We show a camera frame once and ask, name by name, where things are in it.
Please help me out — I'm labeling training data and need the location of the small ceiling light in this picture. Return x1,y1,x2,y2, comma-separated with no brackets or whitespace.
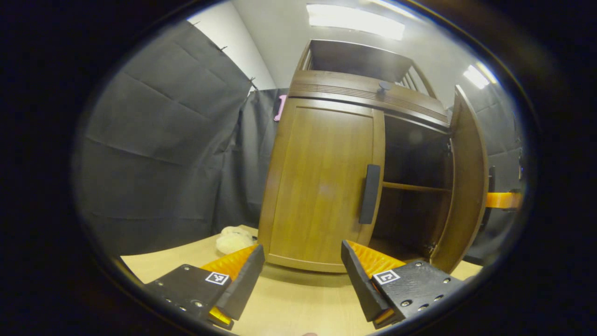
463,63,497,89

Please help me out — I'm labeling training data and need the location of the wooden shoe cabinet door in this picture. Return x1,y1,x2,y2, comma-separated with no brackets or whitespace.
268,98,386,266
429,85,496,275

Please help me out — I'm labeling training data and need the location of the large ceiling light panel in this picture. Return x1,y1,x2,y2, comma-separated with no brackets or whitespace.
306,4,405,41

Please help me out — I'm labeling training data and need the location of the wooden double-door shoe cabinet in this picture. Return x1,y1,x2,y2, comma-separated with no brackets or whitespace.
257,39,455,273

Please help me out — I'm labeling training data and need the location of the cream plush toy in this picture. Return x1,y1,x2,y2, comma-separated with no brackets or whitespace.
215,226,256,255

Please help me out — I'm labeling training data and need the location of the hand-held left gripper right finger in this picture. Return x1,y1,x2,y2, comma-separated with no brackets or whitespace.
340,240,467,329

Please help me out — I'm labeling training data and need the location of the black backdrop cloth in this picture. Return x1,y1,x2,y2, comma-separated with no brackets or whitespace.
75,19,525,266

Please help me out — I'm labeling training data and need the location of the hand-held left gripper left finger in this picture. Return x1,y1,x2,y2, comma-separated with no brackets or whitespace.
142,244,265,331

